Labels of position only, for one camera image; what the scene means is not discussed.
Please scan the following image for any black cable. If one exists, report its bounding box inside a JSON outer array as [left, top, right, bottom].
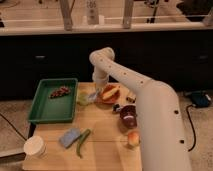
[[185, 104, 198, 153]]

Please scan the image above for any yellow banana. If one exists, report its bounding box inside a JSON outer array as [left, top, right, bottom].
[[102, 86, 119, 100]]

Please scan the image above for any green chili pepper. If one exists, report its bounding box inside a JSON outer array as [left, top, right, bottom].
[[76, 129, 91, 158]]

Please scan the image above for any dark teal bag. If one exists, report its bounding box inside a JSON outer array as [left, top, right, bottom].
[[190, 92, 211, 108]]

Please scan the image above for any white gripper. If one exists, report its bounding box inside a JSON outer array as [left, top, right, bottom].
[[92, 67, 109, 89]]

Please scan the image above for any small dark toy object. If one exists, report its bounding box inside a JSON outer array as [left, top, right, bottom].
[[113, 104, 120, 112]]

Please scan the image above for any orange plate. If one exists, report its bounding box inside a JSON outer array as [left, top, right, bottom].
[[97, 85, 120, 104]]

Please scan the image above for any blue sponge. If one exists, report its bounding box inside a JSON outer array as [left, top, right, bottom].
[[59, 128, 81, 148]]

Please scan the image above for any green plastic tray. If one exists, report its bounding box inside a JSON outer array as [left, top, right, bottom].
[[28, 78, 78, 124]]

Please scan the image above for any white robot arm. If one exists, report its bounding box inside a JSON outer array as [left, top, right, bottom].
[[89, 47, 192, 171]]

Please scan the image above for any white paper cup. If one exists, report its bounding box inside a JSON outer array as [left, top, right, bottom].
[[23, 136, 46, 157]]

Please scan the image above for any red grapes bunch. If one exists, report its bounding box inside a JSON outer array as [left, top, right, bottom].
[[50, 86, 71, 99]]

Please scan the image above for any small pale towel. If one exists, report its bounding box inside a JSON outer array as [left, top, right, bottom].
[[88, 90, 99, 102]]

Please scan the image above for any small brown box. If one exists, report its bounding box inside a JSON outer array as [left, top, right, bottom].
[[126, 95, 136, 103]]

